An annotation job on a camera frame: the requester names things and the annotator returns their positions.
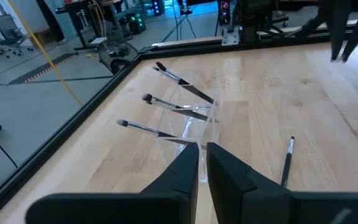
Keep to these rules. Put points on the black aluminium table frame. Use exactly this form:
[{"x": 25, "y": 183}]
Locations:
[{"x": 54, "y": 137}]

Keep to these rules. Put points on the black desk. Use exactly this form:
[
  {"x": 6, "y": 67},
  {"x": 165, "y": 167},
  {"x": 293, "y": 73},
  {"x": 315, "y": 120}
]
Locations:
[{"x": 79, "y": 6}]

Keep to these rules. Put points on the black office chair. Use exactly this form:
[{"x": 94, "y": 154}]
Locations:
[{"x": 9, "y": 29}]

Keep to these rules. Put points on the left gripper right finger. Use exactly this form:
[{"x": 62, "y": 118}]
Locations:
[{"x": 244, "y": 202}]

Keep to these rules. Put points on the green lit device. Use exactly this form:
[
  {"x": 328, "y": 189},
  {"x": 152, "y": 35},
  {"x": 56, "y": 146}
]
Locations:
[{"x": 137, "y": 23}]

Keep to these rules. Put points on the computer tower coloured lights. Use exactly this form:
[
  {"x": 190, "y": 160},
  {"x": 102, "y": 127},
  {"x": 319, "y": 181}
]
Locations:
[{"x": 224, "y": 9}]

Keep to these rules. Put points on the silver corner bracket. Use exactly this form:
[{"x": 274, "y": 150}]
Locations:
[{"x": 230, "y": 36}]

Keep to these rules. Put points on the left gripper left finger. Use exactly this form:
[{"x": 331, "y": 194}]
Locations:
[{"x": 166, "y": 202}]

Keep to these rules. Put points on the clear acrylic organizer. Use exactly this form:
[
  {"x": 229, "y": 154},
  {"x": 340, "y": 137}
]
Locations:
[{"x": 194, "y": 130}]

